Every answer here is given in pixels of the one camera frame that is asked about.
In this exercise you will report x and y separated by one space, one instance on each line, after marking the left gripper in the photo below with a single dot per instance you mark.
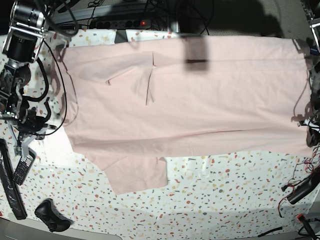
313 136

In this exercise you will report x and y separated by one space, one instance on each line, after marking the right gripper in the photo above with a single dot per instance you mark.
29 126

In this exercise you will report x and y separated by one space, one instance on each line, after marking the pink T-shirt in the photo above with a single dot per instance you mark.
133 104

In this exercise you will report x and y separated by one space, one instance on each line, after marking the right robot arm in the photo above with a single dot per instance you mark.
27 31

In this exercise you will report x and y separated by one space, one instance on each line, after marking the black remote control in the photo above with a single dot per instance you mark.
23 168

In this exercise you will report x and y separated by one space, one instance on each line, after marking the long black bar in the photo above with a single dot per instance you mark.
10 187

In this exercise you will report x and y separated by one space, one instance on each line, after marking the black cylindrical device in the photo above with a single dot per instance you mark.
305 188

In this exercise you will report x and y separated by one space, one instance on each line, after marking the black game controller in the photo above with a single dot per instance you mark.
51 217

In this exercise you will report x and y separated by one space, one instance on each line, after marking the red black clamp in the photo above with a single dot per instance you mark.
306 226

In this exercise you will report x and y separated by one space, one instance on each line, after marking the terrazzo patterned tablecloth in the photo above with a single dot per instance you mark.
223 196

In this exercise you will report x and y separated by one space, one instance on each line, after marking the grey table clamp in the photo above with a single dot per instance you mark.
120 37

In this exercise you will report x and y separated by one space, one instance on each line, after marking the power strip with red light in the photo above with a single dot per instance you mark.
120 24

